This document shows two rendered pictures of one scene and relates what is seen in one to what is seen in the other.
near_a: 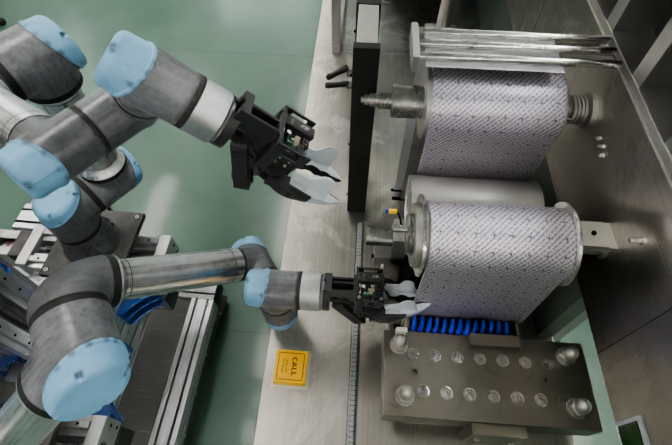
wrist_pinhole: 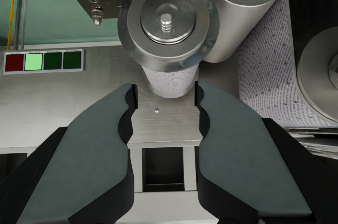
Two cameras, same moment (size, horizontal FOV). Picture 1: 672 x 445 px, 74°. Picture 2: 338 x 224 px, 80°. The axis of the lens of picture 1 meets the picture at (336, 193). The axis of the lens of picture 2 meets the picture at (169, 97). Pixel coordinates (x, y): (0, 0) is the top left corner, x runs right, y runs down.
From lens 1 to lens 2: 70 cm
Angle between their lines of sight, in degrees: 86
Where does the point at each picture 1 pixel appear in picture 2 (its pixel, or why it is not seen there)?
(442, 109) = (298, 107)
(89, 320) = not seen: outside the picture
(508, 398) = not seen: outside the picture
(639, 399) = (90, 72)
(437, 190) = (236, 24)
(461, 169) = (261, 31)
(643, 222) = (165, 115)
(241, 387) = not seen: outside the picture
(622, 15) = not seen: hidden behind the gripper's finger
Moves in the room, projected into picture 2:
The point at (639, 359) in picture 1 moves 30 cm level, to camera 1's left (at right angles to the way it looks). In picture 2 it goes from (106, 80) to (31, 38)
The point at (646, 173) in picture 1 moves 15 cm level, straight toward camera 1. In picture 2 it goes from (186, 130) to (144, 132)
